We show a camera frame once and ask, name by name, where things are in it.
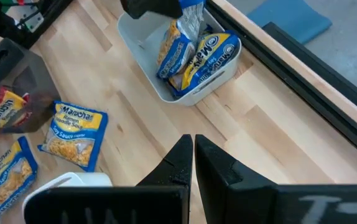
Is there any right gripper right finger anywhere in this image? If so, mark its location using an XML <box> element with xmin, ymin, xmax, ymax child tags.
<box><xmin>195</xmin><ymin>134</ymin><xmax>357</xmax><ymax>224</ymax></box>

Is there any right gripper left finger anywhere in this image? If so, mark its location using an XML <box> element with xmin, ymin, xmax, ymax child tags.
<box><xmin>24</xmin><ymin>134</ymin><xmax>194</xmax><ymax>224</ymax></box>

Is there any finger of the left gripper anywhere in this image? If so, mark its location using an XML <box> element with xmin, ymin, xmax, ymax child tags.
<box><xmin>119</xmin><ymin>0</ymin><xmax>184</xmax><ymax>19</ymax></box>

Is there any blue Maruchan ramen pack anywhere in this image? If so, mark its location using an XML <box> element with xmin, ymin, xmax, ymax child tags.
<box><xmin>168</xmin><ymin>32</ymin><xmax>242</xmax><ymax>98</ymax></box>
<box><xmin>37</xmin><ymin>100</ymin><xmax>109</xmax><ymax>173</ymax></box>
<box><xmin>193</xmin><ymin>29</ymin><xmax>233</xmax><ymax>68</ymax></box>
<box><xmin>155</xmin><ymin>0</ymin><xmax>205</xmax><ymax>80</ymax></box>
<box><xmin>0</xmin><ymin>136</ymin><xmax>39</xmax><ymax>221</ymax></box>

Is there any red Maruchan ramen pack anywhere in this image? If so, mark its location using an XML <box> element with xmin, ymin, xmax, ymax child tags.
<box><xmin>0</xmin><ymin>86</ymin><xmax>32</xmax><ymax>149</ymax></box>

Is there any white plastic bin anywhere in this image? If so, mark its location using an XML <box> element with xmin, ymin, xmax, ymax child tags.
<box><xmin>117</xmin><ymin>6</ymin><xmax>243</xmax><ymax>106</ymax></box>
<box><xmin>22</xmin><ymin>172</ymin><xmax>113</xmax><ymax>215</ymax></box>

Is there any blue floor mat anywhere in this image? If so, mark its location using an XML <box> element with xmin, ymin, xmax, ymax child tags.
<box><xmin>246</xmin><ymin>0</ymin><xmax>333</xmax><ymax>45</ymax></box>

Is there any dark grey bin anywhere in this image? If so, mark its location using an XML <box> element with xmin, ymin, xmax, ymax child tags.
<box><xmin>0</xmin><ymin>37</ymin><xmax>62</xmax><ymax>138</ymax></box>

